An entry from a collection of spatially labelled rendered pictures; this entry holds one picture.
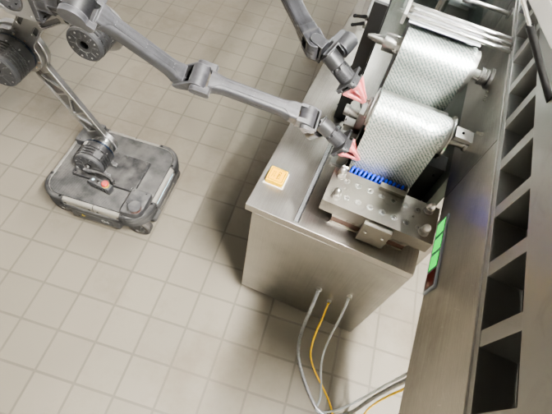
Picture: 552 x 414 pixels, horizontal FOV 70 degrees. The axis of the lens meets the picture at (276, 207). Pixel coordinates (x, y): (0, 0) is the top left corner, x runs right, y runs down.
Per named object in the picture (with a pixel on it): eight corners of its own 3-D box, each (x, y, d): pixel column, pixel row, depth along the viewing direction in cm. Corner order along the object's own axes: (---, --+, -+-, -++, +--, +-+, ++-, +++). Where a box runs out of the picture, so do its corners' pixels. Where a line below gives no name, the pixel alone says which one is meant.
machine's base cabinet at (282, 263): (360, 44, 356) (396, -60, 283) (428, 70, 349) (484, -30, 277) (239, 289, 224) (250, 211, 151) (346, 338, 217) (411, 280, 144)
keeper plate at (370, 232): (356, 233, 146) (365, 218, 136) (382, 245, 145) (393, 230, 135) (354, 239, 144) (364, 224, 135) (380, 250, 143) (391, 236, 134)
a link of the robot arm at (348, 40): (305, 55, 132) (308, 38, 123) (326, 32, 134) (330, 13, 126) (333, 75, 130) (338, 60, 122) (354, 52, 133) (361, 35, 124)
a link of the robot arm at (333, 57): (315, 58, 127) (325, 54, 122) (328, 44, 129) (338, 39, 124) (328, 75, 130) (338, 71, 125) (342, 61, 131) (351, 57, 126)
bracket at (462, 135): (454, 129, 129) (457, 124, 127) (472, 135, 128) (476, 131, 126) (453, 139, 126) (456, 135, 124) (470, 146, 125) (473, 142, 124)
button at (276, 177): (271, 168, 158) (272, 165, 156) (287, 175, 157) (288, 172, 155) (264, 181, 154) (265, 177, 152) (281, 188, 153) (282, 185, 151)
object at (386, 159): (349, 164, 149) (365, 131, 133) (409, 189, 146) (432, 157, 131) (348, 165, 148) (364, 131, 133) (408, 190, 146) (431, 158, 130)
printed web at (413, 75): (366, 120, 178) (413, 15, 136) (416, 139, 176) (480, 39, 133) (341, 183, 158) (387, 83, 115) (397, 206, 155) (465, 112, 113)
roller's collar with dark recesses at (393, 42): (383, 43, 143) (389, 27, 138) (398, 49, 142) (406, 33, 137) (379, 53, 140) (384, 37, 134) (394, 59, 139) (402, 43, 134)
